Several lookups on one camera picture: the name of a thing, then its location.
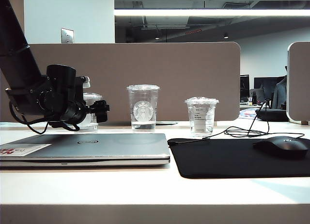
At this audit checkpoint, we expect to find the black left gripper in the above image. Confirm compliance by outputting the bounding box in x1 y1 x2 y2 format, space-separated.
59 98 110 127

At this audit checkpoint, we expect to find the small clear cup without label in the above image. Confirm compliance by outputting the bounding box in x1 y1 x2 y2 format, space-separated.
81 92 104 133

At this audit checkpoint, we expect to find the silver Dell laptop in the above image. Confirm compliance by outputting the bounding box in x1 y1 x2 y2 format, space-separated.
0 132 171 168

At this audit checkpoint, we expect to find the tall clear Starbucks cup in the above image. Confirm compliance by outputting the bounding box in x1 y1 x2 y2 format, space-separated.
126 84 161 133

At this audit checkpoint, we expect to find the small clear cup white label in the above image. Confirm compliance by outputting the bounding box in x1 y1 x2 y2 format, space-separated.
184 96 220 139

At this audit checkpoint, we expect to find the brown wide desk partition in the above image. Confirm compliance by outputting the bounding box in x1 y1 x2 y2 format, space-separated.
0 41 241 122

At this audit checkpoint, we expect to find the black mouse pad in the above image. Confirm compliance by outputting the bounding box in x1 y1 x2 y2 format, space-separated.
167 136 310 179

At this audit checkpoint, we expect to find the narrow black monitor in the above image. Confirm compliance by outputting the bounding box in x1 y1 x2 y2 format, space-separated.
240 74 250 99

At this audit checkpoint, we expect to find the blue plastic bag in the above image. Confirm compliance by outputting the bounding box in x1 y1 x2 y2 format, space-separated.
238 107 262 120

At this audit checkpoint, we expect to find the ceiling light strip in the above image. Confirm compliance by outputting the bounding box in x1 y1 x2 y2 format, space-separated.
114 8 310 16

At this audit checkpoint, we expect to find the wide black monitor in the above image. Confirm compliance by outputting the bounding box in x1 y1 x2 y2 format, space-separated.
253 76 287 96

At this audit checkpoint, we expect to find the black zip case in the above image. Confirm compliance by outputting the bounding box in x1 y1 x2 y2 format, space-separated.
256 108 289 122

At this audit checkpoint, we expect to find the black computer mouse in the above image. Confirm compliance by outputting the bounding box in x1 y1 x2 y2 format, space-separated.
252 136 309 160

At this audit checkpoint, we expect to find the brown narrow desk partition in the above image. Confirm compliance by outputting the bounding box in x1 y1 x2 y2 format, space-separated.
286 41 310 124

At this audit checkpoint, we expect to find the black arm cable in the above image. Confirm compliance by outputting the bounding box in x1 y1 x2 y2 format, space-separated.
9 101 81 135

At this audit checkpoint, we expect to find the metal wall switch plate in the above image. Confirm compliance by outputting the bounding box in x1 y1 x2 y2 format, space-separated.
61 27 75 44

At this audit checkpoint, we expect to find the black mouse cable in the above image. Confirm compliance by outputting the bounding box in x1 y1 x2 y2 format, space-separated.
169 99 306 144

